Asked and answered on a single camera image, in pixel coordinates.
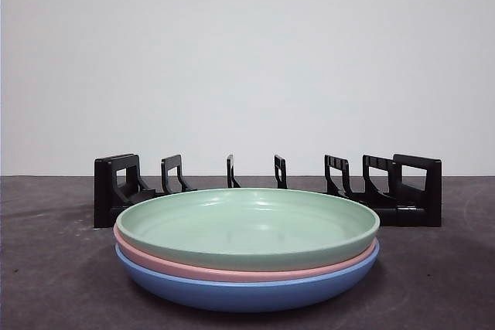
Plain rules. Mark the black plastic dish rack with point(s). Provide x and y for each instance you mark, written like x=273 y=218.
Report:
x=417 y=214

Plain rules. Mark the pale green round plate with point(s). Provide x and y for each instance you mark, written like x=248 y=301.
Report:
x=239 y=222

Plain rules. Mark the blue round plate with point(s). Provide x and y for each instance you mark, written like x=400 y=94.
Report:
x=247 y=295

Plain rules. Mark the pink round plate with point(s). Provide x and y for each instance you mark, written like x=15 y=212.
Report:
x=154 y=260

